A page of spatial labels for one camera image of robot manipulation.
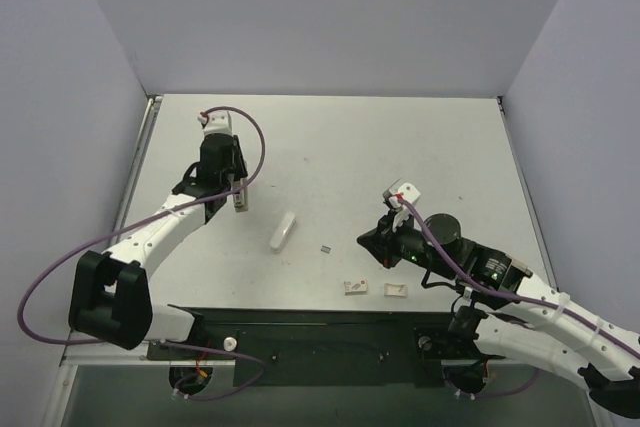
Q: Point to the staple box with red label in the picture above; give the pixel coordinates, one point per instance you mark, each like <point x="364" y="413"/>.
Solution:
<point x="355" y="287"/>

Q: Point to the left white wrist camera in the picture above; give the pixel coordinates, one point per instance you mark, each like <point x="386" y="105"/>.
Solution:
<point x="218" y="122"/>

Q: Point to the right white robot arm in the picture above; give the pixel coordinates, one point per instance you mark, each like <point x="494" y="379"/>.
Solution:
<point x="513" y="312"/>

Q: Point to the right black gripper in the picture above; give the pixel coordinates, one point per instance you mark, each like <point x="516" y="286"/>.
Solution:
<point x="388" y="245"/>

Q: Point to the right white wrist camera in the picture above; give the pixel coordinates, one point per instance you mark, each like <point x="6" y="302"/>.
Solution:
<point x="398" y="197"/>

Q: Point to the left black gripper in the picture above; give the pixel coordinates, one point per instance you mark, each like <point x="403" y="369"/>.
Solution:
<point x="236" y="179"/>

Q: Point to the white stapler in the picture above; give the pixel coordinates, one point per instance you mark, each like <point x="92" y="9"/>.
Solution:
<point x="282" y="232"/>

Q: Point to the small metal stapler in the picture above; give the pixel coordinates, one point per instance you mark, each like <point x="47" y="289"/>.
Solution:
<point x="241" y="201"/>

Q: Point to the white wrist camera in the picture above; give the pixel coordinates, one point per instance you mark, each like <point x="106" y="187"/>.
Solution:
<point x="398" y="197"/>
<point x="218" y="122"/>

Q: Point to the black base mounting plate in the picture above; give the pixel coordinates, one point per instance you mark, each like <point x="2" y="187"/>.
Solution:
<point x="303" y="348"/>

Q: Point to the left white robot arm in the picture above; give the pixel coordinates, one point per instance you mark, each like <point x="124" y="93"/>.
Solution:
<point x="111" y="299"/>

